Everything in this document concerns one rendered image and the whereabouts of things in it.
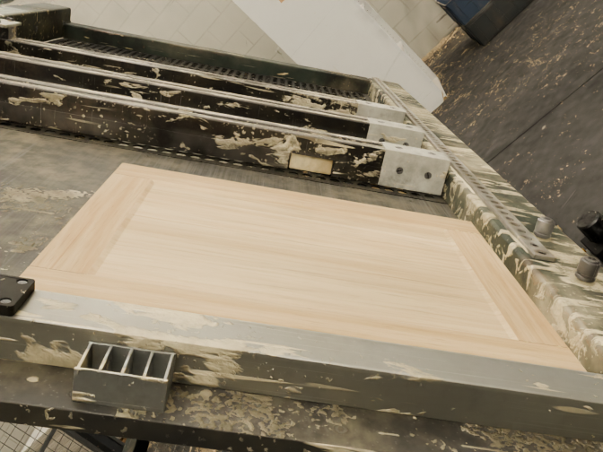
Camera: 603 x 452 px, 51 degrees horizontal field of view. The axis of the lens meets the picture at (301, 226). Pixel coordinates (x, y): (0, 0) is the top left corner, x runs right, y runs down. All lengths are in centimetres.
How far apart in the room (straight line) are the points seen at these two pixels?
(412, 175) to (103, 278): 70
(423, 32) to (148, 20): 250
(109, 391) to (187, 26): 569
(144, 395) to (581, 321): 46
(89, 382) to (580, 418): 41
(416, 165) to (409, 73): 341
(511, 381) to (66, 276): 43
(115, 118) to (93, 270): 56
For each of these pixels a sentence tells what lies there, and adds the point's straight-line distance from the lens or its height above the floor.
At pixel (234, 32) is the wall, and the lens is 603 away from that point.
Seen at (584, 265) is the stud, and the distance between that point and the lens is 84.
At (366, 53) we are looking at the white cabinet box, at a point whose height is 64.
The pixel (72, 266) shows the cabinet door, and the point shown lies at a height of 133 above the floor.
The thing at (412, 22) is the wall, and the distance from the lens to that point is 594.
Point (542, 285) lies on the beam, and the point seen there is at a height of 90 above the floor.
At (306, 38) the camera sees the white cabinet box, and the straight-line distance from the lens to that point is 453.
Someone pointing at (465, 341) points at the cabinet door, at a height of 99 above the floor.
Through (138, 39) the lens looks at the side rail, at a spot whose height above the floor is 160.
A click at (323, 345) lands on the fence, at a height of 113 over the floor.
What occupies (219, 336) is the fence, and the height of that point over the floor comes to 121.
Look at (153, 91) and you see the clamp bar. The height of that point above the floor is 141.
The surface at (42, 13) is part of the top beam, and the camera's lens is 224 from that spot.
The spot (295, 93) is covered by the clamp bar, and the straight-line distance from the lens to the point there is 162.
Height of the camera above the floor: 136
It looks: 15 degrees down
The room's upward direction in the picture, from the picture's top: 49 degrees counter-clockwise
